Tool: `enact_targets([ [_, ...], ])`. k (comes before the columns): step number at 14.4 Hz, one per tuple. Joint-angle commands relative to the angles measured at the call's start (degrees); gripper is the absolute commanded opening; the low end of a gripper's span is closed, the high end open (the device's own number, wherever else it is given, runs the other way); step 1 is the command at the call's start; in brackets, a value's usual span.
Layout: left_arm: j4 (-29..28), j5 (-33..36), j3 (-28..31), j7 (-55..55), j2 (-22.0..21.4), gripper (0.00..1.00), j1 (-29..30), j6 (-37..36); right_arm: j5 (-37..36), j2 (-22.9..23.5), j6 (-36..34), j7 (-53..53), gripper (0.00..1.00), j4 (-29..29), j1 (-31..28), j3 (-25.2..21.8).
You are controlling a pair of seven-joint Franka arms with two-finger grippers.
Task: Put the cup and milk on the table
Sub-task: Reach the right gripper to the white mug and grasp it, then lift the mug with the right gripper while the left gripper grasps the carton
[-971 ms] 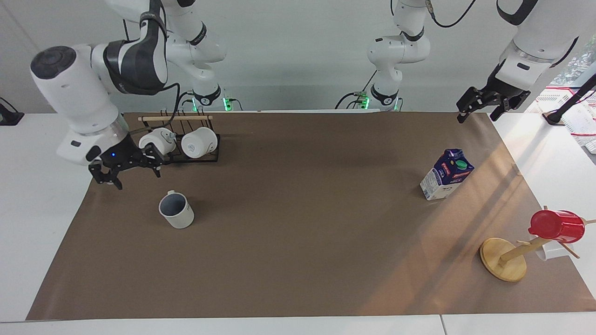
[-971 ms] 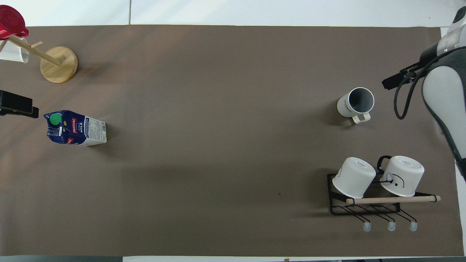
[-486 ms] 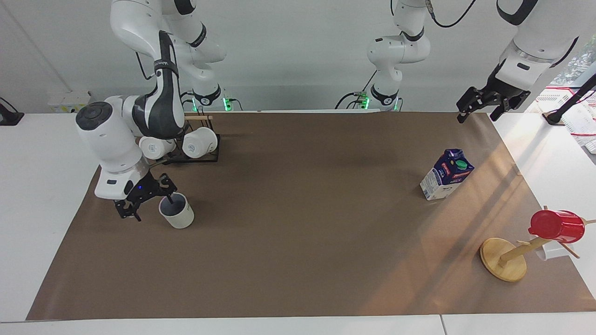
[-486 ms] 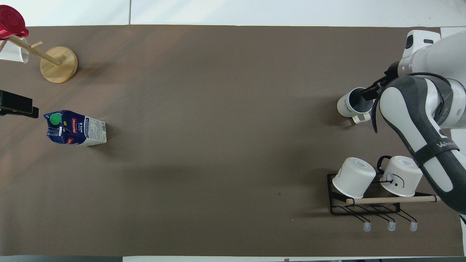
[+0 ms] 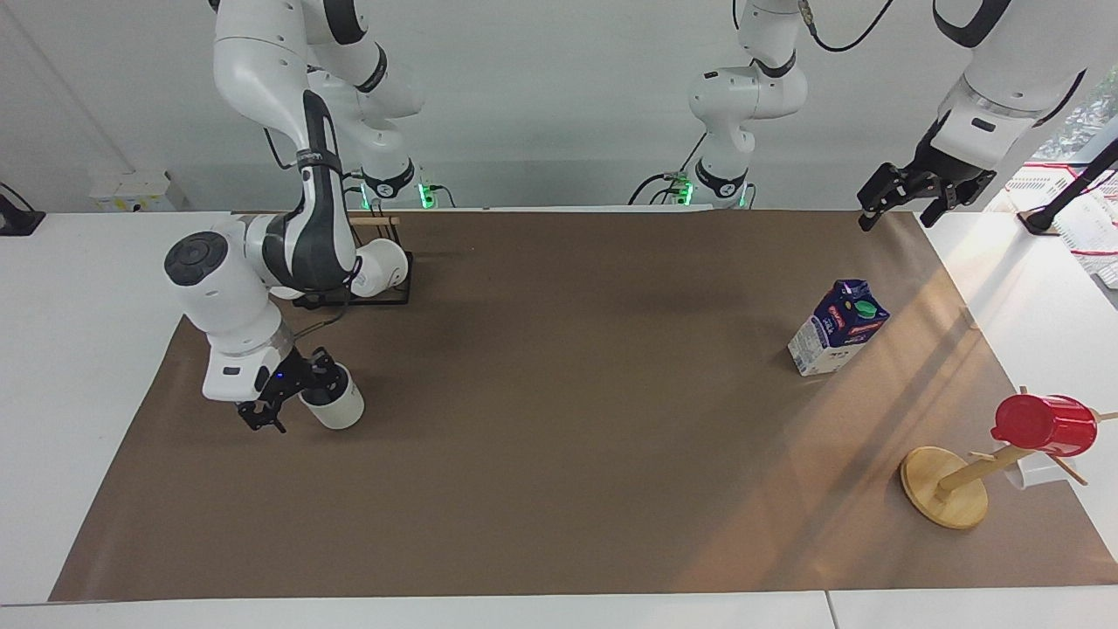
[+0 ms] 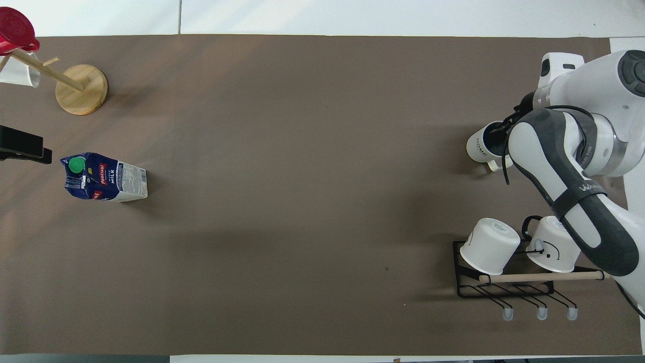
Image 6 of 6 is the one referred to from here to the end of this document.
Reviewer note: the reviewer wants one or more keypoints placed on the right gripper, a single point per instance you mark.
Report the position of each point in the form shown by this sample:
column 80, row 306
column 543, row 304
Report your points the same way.
column 525, row 104

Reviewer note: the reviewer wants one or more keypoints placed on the white cup with black lettering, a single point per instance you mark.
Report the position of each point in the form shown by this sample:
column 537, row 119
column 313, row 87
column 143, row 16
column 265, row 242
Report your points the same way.
column 479, row 145

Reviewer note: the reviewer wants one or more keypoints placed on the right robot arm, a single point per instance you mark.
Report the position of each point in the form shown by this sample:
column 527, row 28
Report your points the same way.
column 569, row 166

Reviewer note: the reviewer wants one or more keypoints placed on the white cup with face drawing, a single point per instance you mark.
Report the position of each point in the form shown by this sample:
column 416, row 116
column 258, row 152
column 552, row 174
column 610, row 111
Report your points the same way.
column 552, row 247

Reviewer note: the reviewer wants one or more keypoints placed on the blue and white milk carton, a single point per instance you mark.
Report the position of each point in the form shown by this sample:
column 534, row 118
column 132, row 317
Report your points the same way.
column 108, row 180

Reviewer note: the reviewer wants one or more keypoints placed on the red cup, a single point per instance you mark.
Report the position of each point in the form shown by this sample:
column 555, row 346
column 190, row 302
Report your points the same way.
column 14, row 27

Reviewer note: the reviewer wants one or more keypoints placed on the wooden mug tree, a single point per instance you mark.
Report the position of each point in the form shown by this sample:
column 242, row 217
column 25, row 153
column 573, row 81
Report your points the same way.
column 83, row 91

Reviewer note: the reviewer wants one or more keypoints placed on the black stand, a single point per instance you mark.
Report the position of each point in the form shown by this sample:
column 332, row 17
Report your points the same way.
column 20, row 143

